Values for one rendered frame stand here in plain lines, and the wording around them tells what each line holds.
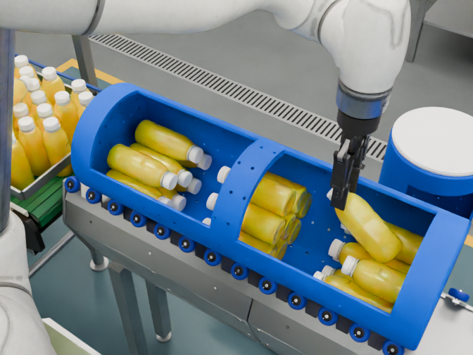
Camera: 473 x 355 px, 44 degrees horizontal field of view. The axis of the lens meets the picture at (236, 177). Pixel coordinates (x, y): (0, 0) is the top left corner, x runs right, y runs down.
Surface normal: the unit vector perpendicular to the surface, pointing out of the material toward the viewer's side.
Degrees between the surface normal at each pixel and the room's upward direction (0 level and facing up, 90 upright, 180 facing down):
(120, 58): 0
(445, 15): 0
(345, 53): 90
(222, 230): 74
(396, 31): 81
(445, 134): 0
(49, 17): 106
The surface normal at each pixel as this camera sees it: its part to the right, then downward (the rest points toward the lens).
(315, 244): -0.21, -0.42
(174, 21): 0.50, 0.76
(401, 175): -0.85, 0.37
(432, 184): -0.36, 0.65
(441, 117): 0.00, -0.71
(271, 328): -0.50, 0.33
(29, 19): 0.23, 0.90
